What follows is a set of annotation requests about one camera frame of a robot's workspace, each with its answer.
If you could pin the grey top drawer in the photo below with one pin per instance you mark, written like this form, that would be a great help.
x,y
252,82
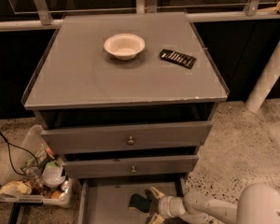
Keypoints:
x,y
126,137

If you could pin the metal railing frame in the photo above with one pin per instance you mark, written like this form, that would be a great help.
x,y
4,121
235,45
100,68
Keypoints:
x,y
33,14

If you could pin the grey middle drawer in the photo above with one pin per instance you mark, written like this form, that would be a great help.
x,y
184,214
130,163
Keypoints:
x,y
131,166

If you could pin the grey bottom drawer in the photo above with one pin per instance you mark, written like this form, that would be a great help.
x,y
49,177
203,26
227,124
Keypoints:
x,y
106,200

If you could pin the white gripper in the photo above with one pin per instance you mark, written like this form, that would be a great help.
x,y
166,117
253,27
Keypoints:
x,y
167,205

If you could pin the clear plastic bin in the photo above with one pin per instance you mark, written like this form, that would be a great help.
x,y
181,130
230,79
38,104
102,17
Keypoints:
x,y
29,160

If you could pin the grey drawer cabinet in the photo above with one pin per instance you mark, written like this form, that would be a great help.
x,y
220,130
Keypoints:
x,y
79,84

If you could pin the grey drawer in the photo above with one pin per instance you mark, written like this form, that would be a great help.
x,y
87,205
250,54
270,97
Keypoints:
x,y
131,166
106,200
126,137

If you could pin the white cup in bin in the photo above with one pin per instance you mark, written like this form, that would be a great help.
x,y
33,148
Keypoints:
x,y
53,176

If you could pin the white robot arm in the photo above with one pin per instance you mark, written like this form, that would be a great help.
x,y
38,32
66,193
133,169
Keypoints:
x,y
258,204

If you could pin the yellow banana in bin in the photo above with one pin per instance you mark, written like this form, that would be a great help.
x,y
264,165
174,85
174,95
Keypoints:
x,y
15,188

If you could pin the white paper bowl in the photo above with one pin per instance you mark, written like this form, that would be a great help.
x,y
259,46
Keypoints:
x,y
124,46

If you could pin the black drill bit case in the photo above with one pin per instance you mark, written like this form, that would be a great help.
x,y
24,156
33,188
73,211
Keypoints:
x,y
178,58

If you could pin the white pipe post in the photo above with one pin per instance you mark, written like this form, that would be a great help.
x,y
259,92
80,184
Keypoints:
x,y
266,81

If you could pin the green yellow sponge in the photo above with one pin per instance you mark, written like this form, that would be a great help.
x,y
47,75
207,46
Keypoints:
x,y
140,204

